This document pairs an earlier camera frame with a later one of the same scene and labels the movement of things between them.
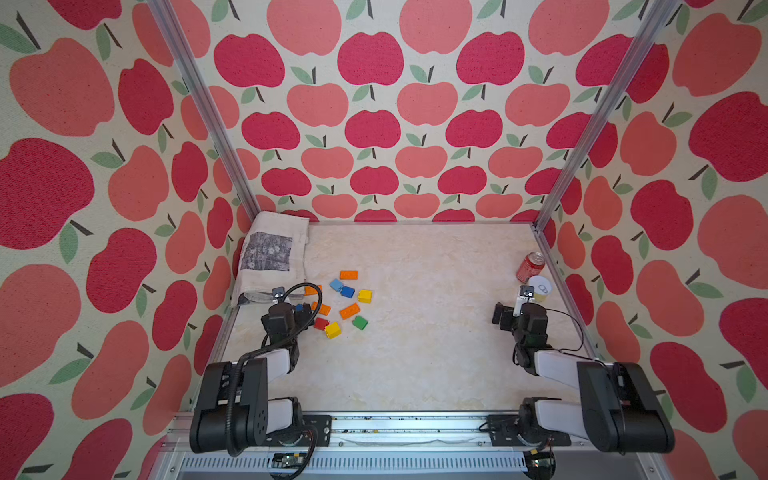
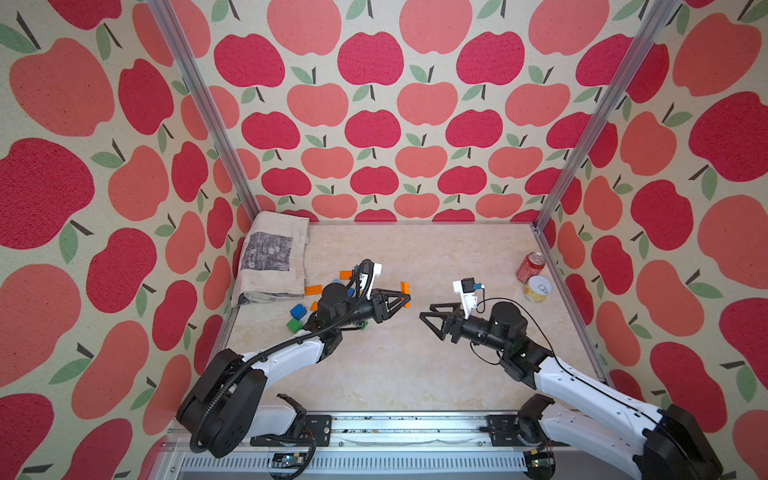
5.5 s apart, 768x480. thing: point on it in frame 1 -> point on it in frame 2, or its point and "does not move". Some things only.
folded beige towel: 272,254 does not move
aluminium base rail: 414,448 does not move
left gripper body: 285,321 -> 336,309
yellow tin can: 541,288 does not move
